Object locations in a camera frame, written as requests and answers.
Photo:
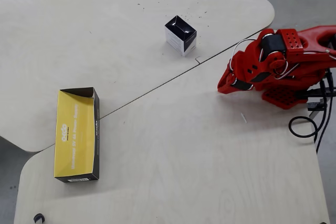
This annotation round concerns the red robot arm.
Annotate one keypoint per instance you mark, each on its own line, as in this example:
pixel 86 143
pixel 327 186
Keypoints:
pixel 315 35

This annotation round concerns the red perforated robot base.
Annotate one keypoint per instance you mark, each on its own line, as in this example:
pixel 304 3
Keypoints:
pixel 281 96

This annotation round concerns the small black and white box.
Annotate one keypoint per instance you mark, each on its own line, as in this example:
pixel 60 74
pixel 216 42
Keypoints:
pixel 174 40

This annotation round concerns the small white plastic scrap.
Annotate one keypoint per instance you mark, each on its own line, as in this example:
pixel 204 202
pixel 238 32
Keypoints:
pixel 244 118

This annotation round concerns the black table clamp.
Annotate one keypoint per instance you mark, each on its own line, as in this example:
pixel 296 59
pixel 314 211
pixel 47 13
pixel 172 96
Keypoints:
pixel 316 104

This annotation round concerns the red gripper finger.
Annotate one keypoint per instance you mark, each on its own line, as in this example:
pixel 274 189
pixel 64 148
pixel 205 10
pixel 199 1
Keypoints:
pixel 225 83
pixel 237 91

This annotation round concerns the large black yellow open box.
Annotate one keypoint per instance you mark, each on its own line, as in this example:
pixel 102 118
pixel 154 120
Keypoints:
pixel 76 134

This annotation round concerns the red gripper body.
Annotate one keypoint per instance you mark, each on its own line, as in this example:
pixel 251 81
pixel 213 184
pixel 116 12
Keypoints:
pixel 241 85

